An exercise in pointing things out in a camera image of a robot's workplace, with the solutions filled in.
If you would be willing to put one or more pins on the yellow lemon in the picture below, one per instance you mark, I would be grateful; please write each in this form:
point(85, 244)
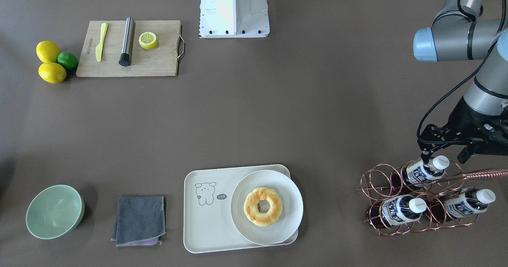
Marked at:
point(51, 72)
point(47, 51)

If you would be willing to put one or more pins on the glazed donut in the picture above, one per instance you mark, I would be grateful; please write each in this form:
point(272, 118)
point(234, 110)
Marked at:
point(252, 212)

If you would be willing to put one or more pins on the lower yellow lemon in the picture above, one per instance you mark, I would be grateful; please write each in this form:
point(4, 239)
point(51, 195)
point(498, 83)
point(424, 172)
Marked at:
point(51, 72)

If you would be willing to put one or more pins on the copper wire bottle rack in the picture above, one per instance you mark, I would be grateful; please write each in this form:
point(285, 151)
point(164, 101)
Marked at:
point(377, 185)

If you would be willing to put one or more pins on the steel muddler black tip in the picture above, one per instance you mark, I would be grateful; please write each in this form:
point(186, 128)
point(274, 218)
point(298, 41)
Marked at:
point(127, 44)

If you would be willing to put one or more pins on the cream tray with bear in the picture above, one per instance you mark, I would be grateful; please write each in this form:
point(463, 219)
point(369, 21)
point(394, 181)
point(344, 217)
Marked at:
point(207, 221)

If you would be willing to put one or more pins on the wooden cutting board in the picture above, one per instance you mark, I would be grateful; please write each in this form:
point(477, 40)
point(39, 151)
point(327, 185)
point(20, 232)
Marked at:
point(161, 61)

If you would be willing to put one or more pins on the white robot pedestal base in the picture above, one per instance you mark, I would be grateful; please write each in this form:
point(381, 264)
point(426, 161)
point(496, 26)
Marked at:
point(234, 19)

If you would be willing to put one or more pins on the white round plate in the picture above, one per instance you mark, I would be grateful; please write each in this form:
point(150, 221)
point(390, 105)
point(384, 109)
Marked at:
point(290, 218)

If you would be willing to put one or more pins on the grey folded cloth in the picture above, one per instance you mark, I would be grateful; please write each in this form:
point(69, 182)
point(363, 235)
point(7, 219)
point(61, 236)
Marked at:
point(140, 221)

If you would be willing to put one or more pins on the mint green bowl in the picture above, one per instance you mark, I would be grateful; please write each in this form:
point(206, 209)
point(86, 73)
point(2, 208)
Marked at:
point(54, 212)

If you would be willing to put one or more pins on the half lemon slice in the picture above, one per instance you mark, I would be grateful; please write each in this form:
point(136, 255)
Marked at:
point(148, 40)

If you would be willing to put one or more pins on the yellow plastic knife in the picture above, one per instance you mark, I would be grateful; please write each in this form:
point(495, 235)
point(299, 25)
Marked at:
point(99, 48)

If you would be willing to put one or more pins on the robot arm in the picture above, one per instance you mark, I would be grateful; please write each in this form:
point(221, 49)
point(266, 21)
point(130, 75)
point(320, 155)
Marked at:
point(457, 34)

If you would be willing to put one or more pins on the green lime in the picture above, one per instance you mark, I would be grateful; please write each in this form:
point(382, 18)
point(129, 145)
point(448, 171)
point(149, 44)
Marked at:
point(67, 61)

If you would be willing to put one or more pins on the tea bottle top rack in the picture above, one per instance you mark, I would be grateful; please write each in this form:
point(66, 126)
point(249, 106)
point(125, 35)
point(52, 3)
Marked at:
point(419, 174)

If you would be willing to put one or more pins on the upper yellow lemon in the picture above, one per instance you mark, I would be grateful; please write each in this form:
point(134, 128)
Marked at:
point(47, 51)

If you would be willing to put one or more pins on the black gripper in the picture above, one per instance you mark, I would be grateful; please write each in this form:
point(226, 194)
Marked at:
point(466, 118)

